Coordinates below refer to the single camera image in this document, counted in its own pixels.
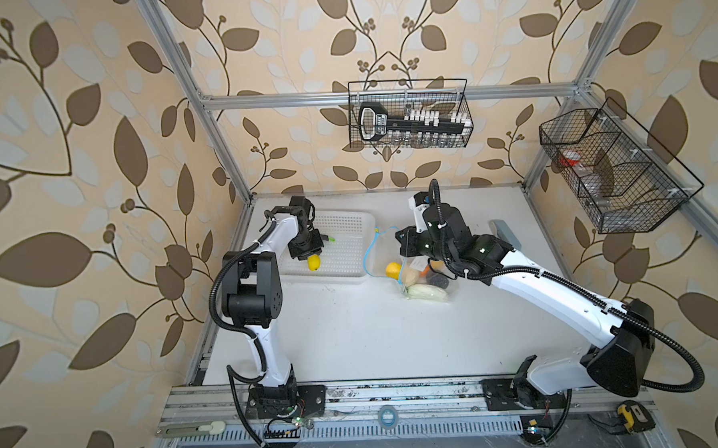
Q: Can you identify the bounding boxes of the black wire basket right wall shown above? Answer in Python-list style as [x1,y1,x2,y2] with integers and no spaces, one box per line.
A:
[539,98,705,234]

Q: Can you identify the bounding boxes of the black tool with white pieces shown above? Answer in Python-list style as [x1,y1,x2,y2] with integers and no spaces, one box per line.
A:
[354,101,474,143]

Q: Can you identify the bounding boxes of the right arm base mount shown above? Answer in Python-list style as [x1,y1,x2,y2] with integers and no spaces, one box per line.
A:
[480,378,566,412]

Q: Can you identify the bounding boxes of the yellow tape measure on rail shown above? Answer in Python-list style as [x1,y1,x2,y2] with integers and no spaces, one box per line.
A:
[617,400,656,434]

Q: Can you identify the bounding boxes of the yellow lemon toy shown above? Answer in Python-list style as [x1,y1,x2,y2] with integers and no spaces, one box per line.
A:
[385,262,402,280]

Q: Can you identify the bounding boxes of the white plastic basket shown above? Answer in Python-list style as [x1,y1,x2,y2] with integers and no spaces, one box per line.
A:
[279,210,375,282]

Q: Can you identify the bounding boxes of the black wire basket back wall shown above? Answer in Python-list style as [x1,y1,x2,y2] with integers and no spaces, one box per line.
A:
[346,77,474,151]

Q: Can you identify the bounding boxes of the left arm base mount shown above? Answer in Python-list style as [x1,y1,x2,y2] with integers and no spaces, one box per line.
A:
[245,384,327,420]

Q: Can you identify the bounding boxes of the white handled tool on rail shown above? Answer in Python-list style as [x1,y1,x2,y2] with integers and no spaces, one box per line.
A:
[156,420,227,439]

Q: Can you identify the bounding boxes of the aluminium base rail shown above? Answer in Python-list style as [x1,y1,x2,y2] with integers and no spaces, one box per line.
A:
[158,375,623,444]

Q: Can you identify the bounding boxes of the white radish toy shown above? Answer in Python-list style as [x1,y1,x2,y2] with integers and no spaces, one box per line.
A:
[404,283,449,302]

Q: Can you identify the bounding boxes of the clear zip top bag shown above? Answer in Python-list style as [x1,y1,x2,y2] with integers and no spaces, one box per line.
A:
[362,226,458,303]

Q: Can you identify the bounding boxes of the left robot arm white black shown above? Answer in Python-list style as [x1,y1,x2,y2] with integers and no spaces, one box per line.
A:
[208,196,324,413]

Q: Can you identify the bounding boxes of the white garlic toy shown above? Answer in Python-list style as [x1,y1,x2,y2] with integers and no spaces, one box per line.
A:
[399,266,421,287]

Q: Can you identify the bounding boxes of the black wire basket wall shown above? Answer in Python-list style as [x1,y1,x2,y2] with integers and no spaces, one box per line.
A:
[346,77,474,151]
[539,98,705,234]

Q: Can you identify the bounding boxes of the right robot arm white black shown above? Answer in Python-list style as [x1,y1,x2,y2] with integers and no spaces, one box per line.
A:
[395,180,706,408]

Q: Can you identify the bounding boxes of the grey blue box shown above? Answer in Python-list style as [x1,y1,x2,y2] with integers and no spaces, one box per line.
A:
[489,219,522,250]

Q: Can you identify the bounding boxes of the red capped clear container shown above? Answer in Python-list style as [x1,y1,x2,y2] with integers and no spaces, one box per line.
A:
[557,150,582,169]

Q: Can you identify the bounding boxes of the blue tape roll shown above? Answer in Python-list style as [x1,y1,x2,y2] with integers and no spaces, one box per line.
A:
[377,405,399,431]

